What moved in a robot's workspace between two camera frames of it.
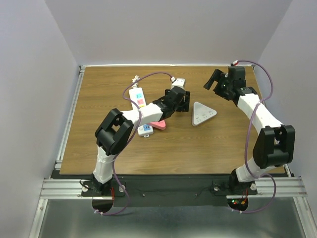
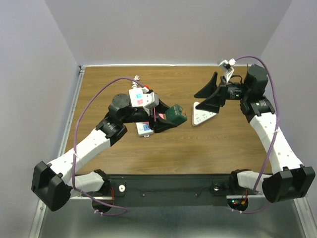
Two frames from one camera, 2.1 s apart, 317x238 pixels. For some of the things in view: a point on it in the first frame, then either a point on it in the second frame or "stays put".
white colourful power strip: (137, 95) stays put
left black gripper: (184, 106) -> (160, 125)
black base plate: (170, 190) stays put
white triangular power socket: (201, 113) stays put
